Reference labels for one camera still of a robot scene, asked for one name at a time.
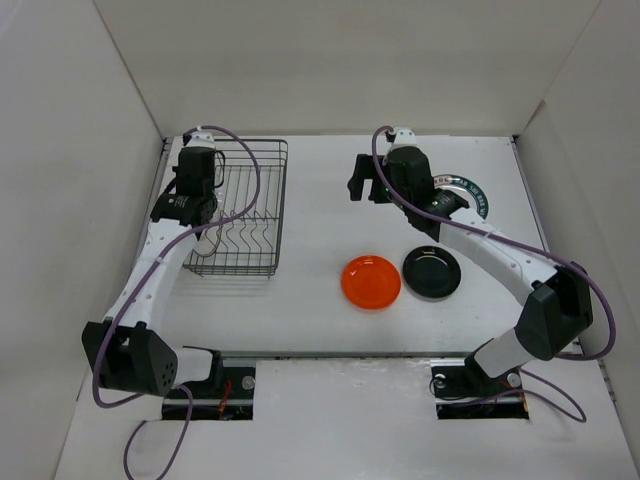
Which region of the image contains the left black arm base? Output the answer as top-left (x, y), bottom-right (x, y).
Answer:
top-left (186, 358), bottom-right (256, 422)

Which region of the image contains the orange plate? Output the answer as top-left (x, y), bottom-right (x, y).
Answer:
top-left (340, 255), bottom-right (402, 311)

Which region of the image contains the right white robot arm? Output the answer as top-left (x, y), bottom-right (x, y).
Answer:
top-left (347, 146), bottom-right (593, 398)

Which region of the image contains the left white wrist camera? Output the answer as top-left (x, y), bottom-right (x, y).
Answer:
top-left (182, 127), bottom-right (216, 150)

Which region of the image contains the white plate teal rim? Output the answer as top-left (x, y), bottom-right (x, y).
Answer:
top-left (434, 174), bottom-right (490, 219)

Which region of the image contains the black plate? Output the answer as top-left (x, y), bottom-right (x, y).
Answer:
top-left (402, 246), bottom-right (462, 300)

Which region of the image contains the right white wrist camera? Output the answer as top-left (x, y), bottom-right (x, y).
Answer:
top-left (385, 126), bottom-right (418, 151)

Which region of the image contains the grey wire dish rack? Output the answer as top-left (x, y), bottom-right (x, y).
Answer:
top-left (184, 138), bottom-right (288, 277)

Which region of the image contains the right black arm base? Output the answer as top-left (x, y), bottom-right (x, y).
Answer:
top-left (429, 359), bottom-right (529, 420)

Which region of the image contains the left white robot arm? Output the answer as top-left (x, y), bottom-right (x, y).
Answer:
top-left (82, 140), bottom-right (224, 397)

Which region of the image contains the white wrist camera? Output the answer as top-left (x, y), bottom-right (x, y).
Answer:
top-left (182, 127), bottom-right (216, 150)
top-left (385, 126), bottom-right (418, 151)

